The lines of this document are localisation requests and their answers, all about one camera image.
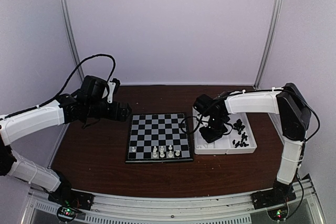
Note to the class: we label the controller board with leds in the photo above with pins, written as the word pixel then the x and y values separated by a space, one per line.
pixel 66 214
pixel 278 214

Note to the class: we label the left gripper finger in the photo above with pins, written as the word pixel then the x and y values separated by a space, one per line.
pixel 125 116
pixel 127 108

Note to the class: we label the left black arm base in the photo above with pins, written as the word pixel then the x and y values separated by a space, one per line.
pixel 66 196

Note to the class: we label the left controller board with LEDs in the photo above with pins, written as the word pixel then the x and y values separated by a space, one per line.
pixel 66 214

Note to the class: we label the aluminium front rail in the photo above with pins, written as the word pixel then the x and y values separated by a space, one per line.
pixel 235 208

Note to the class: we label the black chess pieces pile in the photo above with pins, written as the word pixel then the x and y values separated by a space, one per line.
pixel 242 143
pixel 238 126

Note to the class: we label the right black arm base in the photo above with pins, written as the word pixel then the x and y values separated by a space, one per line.
pixel 280 193

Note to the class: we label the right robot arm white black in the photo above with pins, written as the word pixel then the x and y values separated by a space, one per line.
pixel 286 101

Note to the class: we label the black grey chess board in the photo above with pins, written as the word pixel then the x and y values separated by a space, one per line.
pixel 149 130

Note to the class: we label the aluminium frame post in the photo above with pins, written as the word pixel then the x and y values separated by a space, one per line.
pixel 69 32
pixel 269 40

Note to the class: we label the right controller board with LEDs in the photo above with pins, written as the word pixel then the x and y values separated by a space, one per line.
pixel 278 214

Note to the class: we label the black chess pieces lower pile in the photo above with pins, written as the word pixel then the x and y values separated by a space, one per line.
pixel 242 143

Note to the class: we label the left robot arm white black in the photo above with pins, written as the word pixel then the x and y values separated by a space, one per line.
pixel 21 124

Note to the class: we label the white queen chess piece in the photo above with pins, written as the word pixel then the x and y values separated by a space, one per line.
pixel 162 154

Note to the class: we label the left aluminium frame post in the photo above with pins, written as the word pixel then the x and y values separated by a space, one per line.
pixel 69 32

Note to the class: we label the black chess pieces upper pile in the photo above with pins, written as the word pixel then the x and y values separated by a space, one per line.
pixel 238 126

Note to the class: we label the white divided plastic tray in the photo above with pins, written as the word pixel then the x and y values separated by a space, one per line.
pixel 224 145

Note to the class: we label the right aluminium frame post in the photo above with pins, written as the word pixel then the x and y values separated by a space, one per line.
pixel 269 40

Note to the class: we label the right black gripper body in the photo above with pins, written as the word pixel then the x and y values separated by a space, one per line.
pixel 217 128

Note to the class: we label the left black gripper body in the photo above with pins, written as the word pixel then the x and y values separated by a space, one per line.
pixel 95 109

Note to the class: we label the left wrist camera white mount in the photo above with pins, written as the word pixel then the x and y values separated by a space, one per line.
pixel 112 88

